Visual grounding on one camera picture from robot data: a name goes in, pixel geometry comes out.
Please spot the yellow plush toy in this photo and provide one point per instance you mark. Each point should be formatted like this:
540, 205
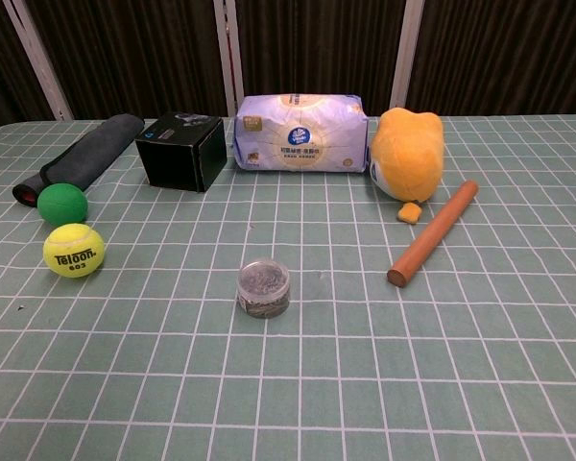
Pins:
409, 156

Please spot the rolled dark grey cloth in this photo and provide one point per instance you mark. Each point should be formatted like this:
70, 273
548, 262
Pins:
84, 154

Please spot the clear jar of metal clips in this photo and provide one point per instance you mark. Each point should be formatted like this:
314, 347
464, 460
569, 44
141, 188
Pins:
263, 289

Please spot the green rubber ball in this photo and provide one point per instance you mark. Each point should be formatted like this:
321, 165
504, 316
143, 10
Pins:
61, 203

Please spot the white partition frame post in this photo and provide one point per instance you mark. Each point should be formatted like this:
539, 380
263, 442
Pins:
405, 53
229, 57
40, 57

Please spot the black cardboard box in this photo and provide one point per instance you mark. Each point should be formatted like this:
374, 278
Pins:
175, 161

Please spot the white tissue paper pack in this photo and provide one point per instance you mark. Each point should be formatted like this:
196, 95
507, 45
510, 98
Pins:
301, 137

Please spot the yellow Teloon tennis ball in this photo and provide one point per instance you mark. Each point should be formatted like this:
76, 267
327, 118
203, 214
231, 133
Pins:
73, 250

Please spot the green checked tablecloth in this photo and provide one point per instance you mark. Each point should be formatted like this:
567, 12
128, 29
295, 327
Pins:
345, 365

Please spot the wooden rolling pin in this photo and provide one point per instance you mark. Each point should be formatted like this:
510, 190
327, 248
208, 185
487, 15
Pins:
434, 233

